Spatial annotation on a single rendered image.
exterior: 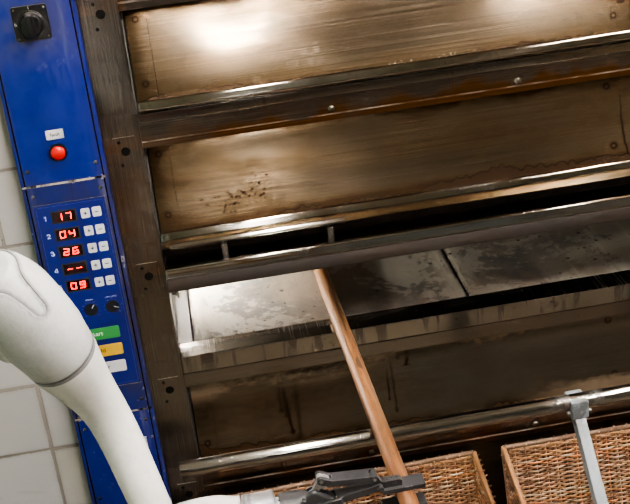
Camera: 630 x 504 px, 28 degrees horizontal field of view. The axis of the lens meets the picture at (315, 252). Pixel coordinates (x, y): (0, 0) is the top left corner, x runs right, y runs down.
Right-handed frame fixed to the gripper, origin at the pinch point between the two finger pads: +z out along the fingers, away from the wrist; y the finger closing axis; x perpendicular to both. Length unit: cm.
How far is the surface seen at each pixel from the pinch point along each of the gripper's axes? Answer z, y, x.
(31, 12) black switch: -47, -73, -54
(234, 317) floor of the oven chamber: -20, 1, -71
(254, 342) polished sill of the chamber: -18, 1, -59
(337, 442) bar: -7.5, 2.2, -20.7
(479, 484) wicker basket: 25, 39, -50
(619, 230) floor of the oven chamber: 68, 1, -81
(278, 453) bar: -18.0, 2.3, -20.9
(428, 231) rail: 17, -25, -43
